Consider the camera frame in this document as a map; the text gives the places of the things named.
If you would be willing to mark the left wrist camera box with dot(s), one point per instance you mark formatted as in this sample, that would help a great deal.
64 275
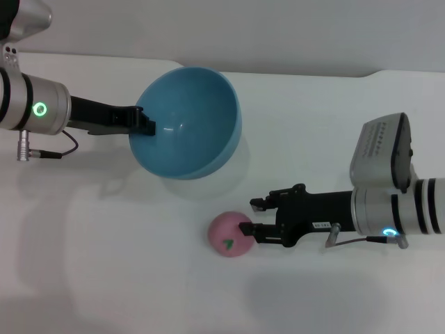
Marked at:
24 17

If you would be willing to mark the pink peach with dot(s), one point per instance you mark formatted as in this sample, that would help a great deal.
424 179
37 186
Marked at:
226 233

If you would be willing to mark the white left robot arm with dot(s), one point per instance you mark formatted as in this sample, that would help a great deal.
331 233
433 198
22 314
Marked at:
21 101

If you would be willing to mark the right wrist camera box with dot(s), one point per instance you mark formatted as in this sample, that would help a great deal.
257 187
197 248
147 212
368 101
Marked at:
379 153

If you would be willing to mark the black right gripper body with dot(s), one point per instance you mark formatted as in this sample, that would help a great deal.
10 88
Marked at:
313 212

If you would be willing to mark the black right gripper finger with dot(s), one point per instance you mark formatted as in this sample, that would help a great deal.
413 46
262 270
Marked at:
266 204
264 232

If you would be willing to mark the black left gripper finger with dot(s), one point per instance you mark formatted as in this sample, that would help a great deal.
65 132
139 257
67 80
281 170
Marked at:
109 131
144 127

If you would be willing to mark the blue bowl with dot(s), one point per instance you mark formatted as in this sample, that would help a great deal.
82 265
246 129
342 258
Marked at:
194 118

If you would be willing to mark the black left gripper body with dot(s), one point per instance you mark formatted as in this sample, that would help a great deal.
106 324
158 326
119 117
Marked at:
101 115

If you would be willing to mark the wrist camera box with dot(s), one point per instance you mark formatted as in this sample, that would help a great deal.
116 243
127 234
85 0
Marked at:
24 17
379 153

